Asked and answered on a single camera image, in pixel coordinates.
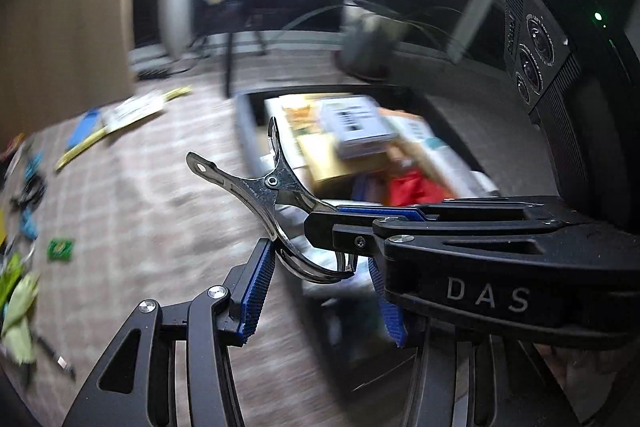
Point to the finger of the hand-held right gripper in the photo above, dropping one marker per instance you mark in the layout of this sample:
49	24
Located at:
500	267
475	208

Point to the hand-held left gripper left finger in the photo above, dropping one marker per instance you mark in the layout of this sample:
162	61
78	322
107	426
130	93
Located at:
255	292

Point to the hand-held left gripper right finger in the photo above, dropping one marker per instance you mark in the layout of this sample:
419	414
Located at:
392	322

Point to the silver metal clip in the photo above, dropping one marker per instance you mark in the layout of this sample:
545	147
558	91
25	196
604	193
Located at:
272	187

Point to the grey storage box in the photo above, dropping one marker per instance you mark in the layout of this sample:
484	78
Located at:
245	132

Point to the white and teal box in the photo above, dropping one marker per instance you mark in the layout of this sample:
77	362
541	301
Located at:
440	147

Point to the beige plaid carpet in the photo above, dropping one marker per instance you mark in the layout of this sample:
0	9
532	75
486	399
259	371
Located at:
150	207

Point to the white box with black label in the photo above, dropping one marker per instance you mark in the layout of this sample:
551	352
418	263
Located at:
355	122

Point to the yellow cardboard box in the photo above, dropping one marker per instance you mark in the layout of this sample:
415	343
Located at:
325	157

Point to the green circuit board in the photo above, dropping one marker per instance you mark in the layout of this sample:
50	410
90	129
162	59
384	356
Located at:
61	250

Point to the black pen with clear end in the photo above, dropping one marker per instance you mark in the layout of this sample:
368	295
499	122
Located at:
52	354

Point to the short yellow wrapped stick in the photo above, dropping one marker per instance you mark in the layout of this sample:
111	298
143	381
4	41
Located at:
177	93

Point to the white charger plug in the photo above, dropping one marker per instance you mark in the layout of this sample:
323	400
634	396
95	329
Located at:
132	112

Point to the black tripod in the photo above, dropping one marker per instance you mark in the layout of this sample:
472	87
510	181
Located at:
229	62

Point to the teal clothespin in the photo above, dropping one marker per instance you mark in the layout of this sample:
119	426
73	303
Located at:
29	227
34	164

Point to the blue card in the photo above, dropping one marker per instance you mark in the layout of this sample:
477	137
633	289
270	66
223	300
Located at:
84	129

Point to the yellow-green cloth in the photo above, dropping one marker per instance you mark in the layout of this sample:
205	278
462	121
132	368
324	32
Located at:
20	317

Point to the red snack packet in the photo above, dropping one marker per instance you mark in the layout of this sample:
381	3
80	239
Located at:
10	149

